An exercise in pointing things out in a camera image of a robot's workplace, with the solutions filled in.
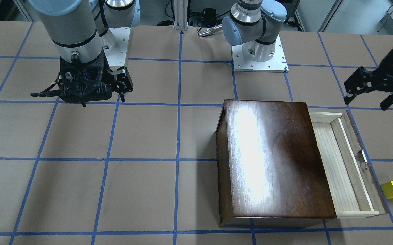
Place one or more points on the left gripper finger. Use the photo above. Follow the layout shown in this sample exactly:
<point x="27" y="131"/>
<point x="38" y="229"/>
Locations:
<point x="349" y="97"/>
<point x="387" y="102"/>

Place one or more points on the aluminium frame post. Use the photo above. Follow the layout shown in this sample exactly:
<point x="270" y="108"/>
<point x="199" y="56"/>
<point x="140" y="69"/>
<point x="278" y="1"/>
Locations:
<point x="180" y="14"/>

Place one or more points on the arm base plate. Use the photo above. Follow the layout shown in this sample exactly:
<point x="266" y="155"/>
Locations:
<point x="115" y="44"/>
<point x="255" y="57"/>

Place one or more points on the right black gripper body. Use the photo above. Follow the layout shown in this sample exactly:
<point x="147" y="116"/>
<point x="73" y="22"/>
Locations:
<point x="125" y="80"/>

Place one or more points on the silver metal cylinder tool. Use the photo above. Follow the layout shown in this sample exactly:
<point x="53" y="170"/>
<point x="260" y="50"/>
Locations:
<point x="210" y="31"/>

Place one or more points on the light wood drawer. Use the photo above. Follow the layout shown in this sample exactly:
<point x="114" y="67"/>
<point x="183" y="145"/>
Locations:
<point x="353" y="186"/>

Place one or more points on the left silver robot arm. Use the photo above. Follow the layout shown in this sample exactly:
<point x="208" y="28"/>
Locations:
<point x="255" y="25"/>

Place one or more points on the dark wooden drawer cabinet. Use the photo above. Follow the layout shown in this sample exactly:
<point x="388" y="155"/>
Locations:
<point x="269" y="166"/>

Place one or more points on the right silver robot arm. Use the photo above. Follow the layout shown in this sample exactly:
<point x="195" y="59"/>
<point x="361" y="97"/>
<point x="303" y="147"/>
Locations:
<point x="92" y="38"/>

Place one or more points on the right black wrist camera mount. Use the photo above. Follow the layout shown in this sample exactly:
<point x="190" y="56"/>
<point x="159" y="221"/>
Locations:
<point x="81" y="83"/>

